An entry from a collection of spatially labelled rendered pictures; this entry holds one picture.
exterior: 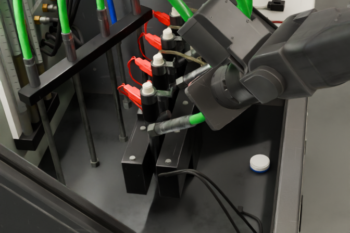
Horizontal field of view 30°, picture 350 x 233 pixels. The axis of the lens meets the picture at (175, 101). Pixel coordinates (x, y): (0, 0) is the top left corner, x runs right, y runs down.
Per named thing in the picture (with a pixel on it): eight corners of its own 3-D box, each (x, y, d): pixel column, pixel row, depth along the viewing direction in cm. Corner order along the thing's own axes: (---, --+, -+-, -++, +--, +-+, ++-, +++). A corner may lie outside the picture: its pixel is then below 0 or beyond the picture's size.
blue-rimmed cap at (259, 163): (269, 173, 129) (269, 168, 128) (248, 172, 130) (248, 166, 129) (271, 159, 132) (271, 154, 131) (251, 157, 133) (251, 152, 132)
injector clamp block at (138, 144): (183, 224, 121) (176, 166, 111) (130, 218, 123) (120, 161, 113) (211, 106, 146) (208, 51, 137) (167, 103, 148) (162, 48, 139)
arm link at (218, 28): (285, 95, 63) (332, 38, 66) (201, 10, 62) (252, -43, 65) (232, 120, 74) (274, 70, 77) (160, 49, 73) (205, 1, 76)
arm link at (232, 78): (270, 108, 69) (302, 71, 71) (224, 62, 68) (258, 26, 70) (247, 115, 76) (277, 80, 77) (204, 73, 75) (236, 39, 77)
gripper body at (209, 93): (181, 90, 81) (198, 81, 74) (242, 44, 84) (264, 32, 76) (212, 132, 81) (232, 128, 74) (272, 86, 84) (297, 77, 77)
